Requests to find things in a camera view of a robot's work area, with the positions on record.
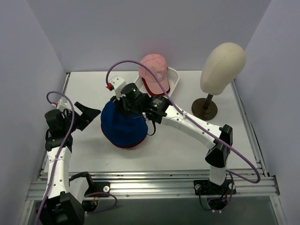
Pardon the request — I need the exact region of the blue bucket hat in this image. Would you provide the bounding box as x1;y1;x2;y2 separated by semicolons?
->
100;101;148;130

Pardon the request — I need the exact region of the pink LA baseball cap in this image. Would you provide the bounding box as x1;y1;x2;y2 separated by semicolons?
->
139;54;168;83

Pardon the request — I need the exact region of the white perforated plastic basket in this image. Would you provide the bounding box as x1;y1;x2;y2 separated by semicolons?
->
134;67;180;96

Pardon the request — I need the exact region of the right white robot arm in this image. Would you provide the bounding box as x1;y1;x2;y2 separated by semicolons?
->
107;81;233;194

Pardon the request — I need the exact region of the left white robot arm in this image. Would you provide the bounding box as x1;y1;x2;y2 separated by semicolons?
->
35;102;101;225

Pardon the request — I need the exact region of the red LA baseball cap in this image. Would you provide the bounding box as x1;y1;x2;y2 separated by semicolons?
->
142;78;171;96

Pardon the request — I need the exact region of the cream mannequin head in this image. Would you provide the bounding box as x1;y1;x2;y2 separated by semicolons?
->
200;42;246;96

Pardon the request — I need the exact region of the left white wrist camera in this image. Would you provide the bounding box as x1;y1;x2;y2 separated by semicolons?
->
52;97;71;112

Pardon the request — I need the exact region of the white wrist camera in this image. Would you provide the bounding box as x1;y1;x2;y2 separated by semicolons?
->
52;97;71;112
107;76;126;100

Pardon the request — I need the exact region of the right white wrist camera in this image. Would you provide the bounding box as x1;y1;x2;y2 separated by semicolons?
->
107;76;126;100

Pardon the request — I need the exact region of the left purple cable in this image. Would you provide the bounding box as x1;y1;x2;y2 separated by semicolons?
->
35;91;118;225

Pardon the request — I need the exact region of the aluminium mounting rail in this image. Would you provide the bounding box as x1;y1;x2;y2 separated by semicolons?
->
25;170;281;202

